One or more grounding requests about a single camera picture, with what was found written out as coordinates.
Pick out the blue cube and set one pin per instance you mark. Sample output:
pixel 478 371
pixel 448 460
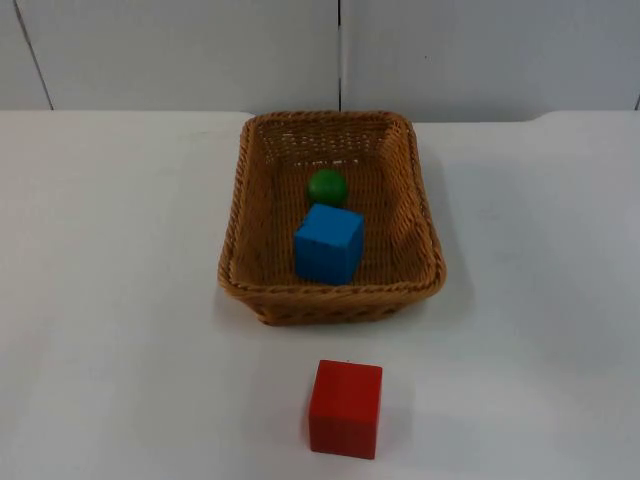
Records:
pixel 327 245

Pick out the pale brown wicker basket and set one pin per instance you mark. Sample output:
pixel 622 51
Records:
pixel 400 240

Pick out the red cube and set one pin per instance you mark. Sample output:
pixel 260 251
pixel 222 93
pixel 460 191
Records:
pixel 345 407

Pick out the green ball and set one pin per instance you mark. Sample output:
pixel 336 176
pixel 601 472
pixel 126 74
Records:
pixel 327 185

